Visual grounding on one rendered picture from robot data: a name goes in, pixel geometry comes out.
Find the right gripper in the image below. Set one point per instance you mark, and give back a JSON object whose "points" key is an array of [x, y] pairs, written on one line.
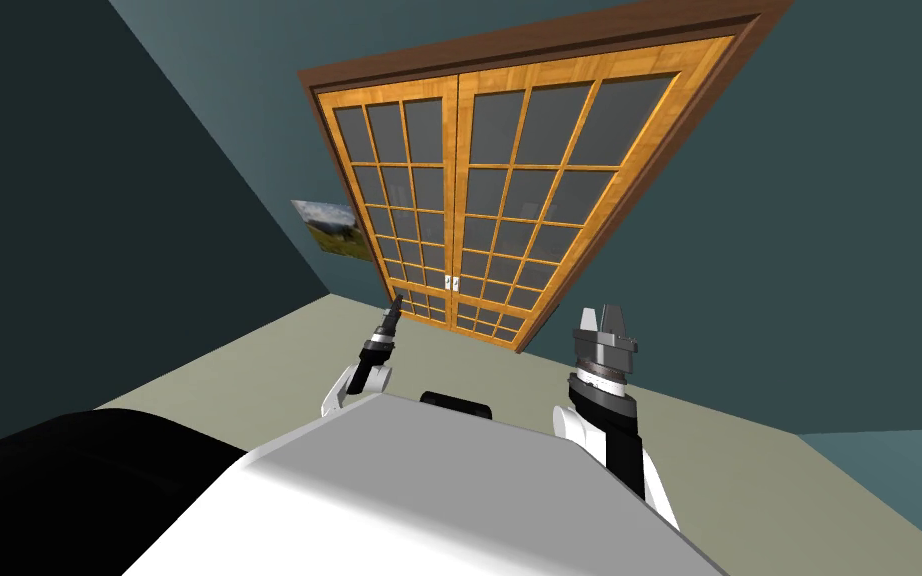
{"points": [[605, 350]]}

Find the wooden glazed door leaf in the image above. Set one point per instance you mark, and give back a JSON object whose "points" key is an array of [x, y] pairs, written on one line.
{"points": [[541, 176], [429, 192]]}

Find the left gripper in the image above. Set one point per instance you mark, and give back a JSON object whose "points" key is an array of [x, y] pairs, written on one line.
{"points": [[386, 326]]}

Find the landscape picture on wall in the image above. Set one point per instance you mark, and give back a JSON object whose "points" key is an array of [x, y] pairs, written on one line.
{"points": [[333, 228]]}

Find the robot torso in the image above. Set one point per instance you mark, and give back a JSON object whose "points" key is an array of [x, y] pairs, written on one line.
{"points": [[429, 496]]}

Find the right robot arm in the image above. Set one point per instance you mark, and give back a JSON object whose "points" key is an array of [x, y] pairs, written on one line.
{"points": [[619, 436]]}

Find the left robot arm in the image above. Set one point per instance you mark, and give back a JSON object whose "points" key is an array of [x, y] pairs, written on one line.
{"points": [[69, 496]]}

